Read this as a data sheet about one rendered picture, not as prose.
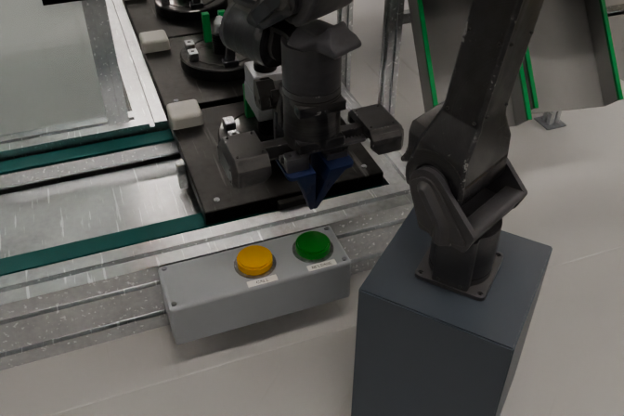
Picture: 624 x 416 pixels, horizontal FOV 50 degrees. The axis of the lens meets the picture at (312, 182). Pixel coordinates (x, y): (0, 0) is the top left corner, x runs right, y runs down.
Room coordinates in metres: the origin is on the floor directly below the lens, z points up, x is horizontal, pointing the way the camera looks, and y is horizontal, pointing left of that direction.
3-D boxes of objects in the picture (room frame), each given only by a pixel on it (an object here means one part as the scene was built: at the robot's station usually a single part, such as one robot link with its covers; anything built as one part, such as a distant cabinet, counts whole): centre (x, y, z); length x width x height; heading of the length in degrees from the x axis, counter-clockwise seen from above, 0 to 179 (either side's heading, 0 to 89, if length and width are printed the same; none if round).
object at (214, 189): (0.78, 0.06, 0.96); 0.24 x 0.24 x 0.02; 20
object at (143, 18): (1.24, 0.23, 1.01); 0.24 x 0.24 x 0.13; 20
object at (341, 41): (0.57, 0.00, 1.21); 0.09 x 0.06 x 0.07; 46
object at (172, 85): (1.02, 0.15, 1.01); 0.24 x 0.24 x 0.13; 20
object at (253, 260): (0.54, 0.06, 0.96); 0.04 x 0.04 x 0.02
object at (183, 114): (0.83, 0.19, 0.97); 0.05 x 0.05 x 0.04; 20
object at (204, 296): (0.54, 0.06, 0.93); 0.21 x 0.07 x 0.06; 110
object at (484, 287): (0.44, -0.14, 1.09); 0.07 x 0.07 x 0.06; 61
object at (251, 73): (0.79, 0.06, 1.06); 0.08 x 0.04 x 0.07; 21
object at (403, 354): (0.44, -0.14, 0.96); 0.14 x 0.14 x 0.20; 61
